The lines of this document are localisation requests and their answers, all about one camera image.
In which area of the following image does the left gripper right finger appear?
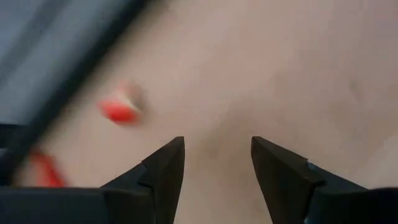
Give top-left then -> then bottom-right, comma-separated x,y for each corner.
251,136 -> 398,224

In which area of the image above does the red toy chili pepper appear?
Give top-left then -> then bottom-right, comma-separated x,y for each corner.
29,149 -> 66,189

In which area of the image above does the black aluminium table frame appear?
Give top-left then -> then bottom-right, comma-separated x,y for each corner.
0,0 -> 150,187

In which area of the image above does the red-capped toy mushroom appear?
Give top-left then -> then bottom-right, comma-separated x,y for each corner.
96,81 -> 147,127

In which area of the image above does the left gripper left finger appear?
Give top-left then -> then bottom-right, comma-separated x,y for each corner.
101,136 -> 185,224

